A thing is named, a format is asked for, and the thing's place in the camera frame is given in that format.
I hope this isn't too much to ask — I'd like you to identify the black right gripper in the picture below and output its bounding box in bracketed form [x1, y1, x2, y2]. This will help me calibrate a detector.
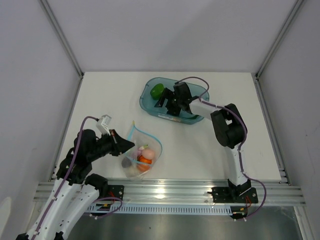
[154, 88, 182, 116]

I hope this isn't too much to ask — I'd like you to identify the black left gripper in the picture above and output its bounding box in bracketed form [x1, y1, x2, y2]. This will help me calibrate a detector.
[88, 128, 135, 161]

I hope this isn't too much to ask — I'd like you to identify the green bell pepper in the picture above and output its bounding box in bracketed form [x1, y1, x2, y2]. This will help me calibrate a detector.
[150, 83, 165, 100]

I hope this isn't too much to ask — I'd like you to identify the purple eggplant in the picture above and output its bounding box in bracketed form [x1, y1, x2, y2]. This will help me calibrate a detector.
[121, 144, 149, 168]

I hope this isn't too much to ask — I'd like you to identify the clear zip top bag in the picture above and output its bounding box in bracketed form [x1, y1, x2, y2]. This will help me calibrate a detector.
[121, 122, 163, 180]

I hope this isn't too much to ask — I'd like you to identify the brown egg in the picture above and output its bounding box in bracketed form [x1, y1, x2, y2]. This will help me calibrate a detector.
[141, 148, 155, 160]

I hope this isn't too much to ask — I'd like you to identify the orange tomato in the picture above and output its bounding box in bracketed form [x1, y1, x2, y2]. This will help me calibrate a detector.
[136, 155, 153, 173]

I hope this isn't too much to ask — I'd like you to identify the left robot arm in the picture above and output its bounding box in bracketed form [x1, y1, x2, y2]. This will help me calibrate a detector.
[17, 129, 135, 240]

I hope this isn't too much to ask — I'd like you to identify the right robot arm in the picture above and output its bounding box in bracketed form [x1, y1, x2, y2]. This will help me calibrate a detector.
[150, 81, 252, 203]

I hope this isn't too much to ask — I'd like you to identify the teal translucent plastic tray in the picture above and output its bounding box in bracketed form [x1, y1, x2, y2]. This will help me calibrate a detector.
[139, 77, 204, 125]

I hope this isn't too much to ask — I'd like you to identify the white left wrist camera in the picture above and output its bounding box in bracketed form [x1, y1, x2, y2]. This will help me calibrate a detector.
[96, 114, 112, 135]

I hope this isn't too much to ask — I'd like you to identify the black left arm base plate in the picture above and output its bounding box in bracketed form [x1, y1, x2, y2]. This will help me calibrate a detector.
[106, 185, 125, 200]

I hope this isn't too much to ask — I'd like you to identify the white slotted cable duct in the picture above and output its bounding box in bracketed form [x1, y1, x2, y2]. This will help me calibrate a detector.
[79, 204, 232, 215]

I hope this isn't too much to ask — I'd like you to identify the left aluminium frame post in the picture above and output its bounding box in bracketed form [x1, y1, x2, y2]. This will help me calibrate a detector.
[38, 0, 84, 78]

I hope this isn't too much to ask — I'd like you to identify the aluminium frame post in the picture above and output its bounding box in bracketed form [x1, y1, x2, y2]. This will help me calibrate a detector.
[38, 0, 84, 78]
[255, 0, 307, 80]

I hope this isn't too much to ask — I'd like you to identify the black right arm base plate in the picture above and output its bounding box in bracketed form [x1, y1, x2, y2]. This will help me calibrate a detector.
[207, 186, 259, 204]

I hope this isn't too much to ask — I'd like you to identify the aluminium mounting rail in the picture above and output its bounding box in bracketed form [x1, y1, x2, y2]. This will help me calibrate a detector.
[33, 178, 307, 207]

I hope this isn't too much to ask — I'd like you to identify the right aluminium frame post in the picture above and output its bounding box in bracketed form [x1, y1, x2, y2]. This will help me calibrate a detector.
[255, 0, 307, 80]

